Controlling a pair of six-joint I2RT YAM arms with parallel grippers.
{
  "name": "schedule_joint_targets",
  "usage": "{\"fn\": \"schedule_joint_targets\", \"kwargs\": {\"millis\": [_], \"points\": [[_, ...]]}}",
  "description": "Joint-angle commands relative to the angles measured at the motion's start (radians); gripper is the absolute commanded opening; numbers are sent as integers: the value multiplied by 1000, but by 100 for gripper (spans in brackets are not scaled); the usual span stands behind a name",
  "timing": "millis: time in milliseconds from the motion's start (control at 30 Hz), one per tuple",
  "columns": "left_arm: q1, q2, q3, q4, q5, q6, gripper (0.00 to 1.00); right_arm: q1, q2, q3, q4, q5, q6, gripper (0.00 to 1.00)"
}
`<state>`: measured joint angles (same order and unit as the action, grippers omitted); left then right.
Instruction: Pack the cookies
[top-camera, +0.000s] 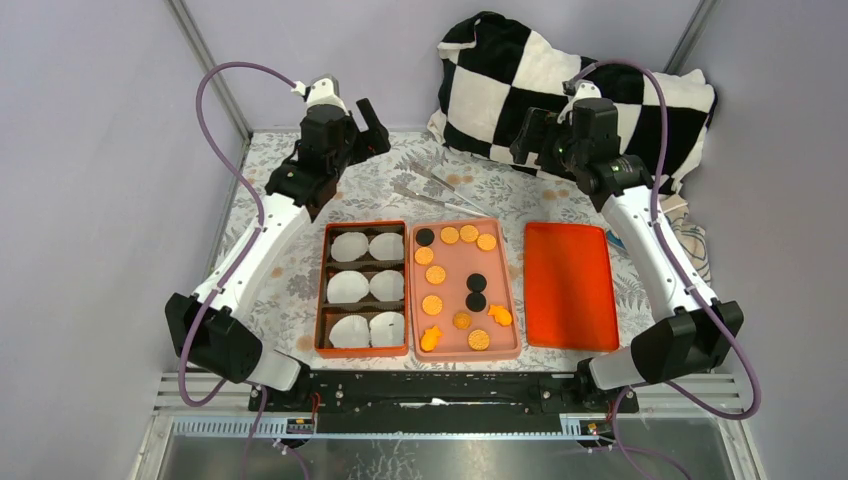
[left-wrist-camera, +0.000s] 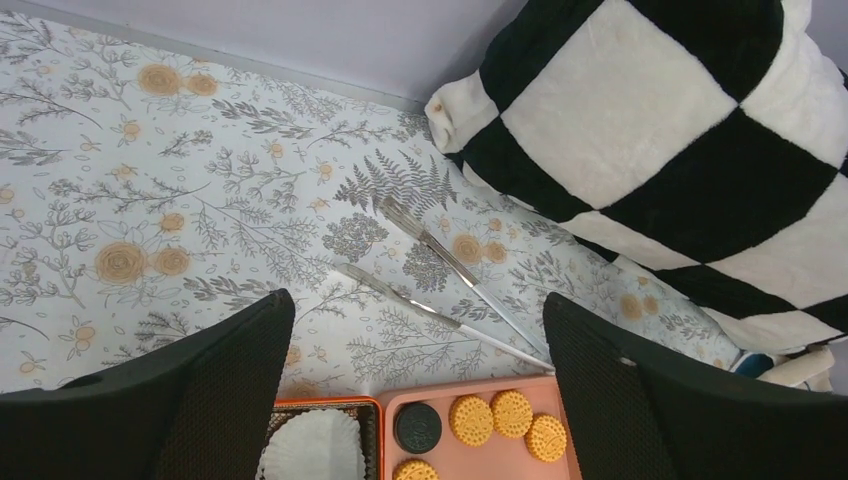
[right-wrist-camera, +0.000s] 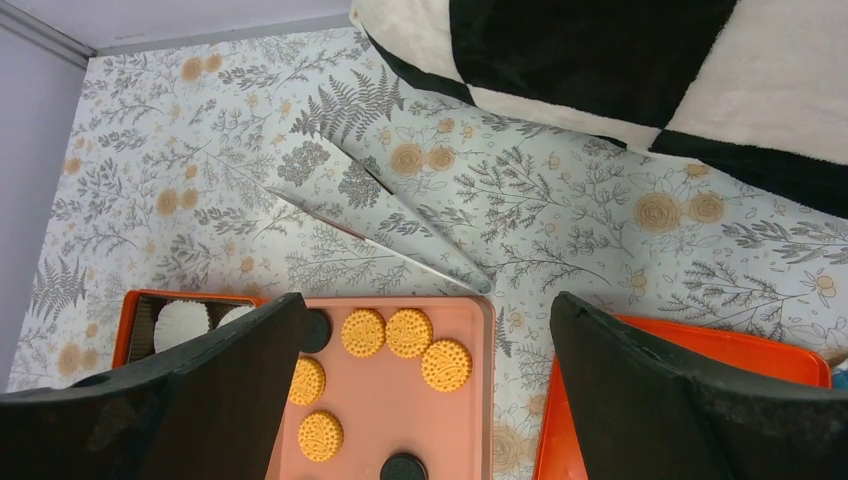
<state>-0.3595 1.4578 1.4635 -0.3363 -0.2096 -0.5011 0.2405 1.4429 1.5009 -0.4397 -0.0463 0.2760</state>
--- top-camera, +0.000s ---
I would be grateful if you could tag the black sandwich cookie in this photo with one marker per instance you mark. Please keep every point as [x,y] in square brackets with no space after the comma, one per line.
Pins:
[476,283]
[424,237]
[475,302]

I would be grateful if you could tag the white paper liner top left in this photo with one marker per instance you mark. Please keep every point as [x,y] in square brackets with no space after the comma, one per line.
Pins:
[349,247]

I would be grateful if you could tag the white paper liner middle right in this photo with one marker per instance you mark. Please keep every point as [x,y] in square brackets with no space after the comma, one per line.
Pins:
[388,286]

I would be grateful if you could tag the black sandwich cookie upper centre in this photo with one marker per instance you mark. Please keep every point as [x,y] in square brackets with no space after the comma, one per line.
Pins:
[476,283]

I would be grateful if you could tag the yellow round biscuit bottom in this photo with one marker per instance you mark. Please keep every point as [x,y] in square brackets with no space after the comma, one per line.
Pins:
[478,340]

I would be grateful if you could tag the yellow round biscuit left upper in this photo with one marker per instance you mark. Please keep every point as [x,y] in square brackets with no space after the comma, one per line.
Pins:
[424,256]

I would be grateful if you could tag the white paper liner top right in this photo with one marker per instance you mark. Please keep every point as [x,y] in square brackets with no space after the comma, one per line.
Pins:
[387,247]

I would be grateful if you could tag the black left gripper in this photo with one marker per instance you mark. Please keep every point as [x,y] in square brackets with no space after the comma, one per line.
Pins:
[372,140]

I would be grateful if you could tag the black sandwich cookie lower centre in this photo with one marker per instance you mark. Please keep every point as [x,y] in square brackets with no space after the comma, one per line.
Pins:
[475,302]

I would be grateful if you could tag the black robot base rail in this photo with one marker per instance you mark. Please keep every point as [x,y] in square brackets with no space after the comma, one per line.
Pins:
[435,402]

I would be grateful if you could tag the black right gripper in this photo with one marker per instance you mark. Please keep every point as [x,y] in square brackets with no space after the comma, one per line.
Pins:
[532,129]

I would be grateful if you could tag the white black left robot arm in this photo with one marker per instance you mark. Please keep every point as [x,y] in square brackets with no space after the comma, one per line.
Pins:
[208,326]

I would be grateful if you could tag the orange fish cookie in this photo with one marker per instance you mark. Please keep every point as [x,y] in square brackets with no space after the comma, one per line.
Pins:
[430,339]
[501,315]

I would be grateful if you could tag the swirl butter cookie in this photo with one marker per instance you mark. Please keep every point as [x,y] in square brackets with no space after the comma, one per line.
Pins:
[462,320]

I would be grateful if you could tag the orange cookie box with liners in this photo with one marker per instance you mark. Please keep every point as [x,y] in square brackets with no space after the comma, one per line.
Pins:
[363,306]

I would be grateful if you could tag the orange box lid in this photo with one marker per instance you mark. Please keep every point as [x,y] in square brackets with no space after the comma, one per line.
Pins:
[569,296]

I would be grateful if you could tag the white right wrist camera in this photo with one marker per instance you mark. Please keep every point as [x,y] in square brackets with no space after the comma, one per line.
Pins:
[577,90]

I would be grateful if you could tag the beige blue printed cloth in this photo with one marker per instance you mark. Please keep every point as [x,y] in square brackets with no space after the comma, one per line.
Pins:
[691,236]

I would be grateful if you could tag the pink cookie tray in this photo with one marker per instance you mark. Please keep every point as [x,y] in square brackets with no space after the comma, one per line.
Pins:
[461,260]

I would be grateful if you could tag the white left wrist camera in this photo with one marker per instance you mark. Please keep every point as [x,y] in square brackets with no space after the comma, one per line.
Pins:
[322,91]

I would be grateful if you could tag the yellow round biscuit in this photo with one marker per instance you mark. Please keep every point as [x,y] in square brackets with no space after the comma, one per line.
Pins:
[424,256]
[449,235]
[432,305]
[435,275]
[478,340]
[486,242]
[469,233]

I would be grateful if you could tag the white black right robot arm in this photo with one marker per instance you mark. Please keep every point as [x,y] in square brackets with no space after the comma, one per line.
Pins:
[693,329]

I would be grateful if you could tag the metal serving tongs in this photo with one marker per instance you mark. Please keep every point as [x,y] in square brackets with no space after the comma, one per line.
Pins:
[449,197]

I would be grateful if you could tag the yellow round biscuit left lower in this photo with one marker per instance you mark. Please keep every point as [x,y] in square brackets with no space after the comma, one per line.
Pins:
[432,305]

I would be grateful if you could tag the black sandwich cookie top left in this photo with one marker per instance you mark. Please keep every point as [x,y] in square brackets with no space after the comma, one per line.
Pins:
[424,237]

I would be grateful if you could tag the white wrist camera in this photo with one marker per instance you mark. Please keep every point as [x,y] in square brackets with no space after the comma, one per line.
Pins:
[322,91]
[577,90]

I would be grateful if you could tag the yellow round biscuit left middle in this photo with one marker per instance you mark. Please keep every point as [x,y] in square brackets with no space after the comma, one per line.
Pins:
[435,275]

